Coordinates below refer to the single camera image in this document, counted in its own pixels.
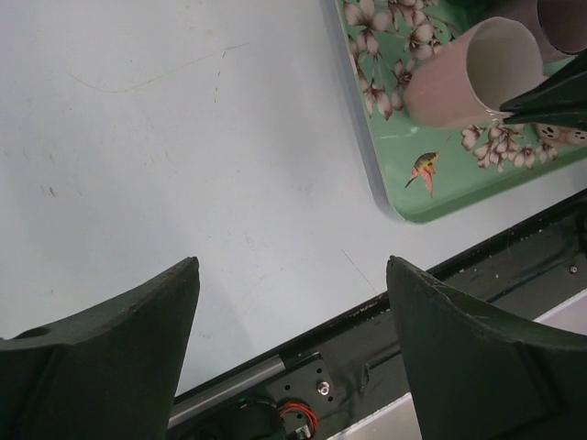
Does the mauve mug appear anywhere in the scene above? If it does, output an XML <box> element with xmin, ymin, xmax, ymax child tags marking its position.
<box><xmin>492</xmin><ymin>0</ymin><xmax>587</xmax><ymax>64</ymax></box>

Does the light pink mug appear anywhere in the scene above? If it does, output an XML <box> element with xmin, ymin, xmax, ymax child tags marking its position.
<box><xmin>404</xmin><ymin>17</ymin><xmax>544</xmax><ymax>129</ymax></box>

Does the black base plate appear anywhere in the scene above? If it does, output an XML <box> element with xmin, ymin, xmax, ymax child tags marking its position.
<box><xmin>167</xmin><ymin>193</ymin><xmax>586</xmax><ymax>439</ymax></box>

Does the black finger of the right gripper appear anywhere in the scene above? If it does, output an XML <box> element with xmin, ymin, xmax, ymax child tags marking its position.
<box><xmin>500</xmin><ymin>53</ymin><xmax>586</xmax><ymax>127</ymax></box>

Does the green floral tray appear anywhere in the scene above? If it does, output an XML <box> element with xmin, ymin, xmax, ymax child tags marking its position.
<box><xmin>331</xmin><ymin>1</ymin><xmax>586</xmax><ymax>224</ymax></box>

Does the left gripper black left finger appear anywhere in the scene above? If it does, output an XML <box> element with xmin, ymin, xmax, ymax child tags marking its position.
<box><xmin>1</xmin><ymin>257</ymin><xmax>200</xmax><ymax>439</ymax></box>

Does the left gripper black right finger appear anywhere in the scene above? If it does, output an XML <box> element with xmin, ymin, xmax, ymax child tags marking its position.
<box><xmin>386</xmin><ymin>257</ymin><xmax>586</xmax><ymax>439</ymax></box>

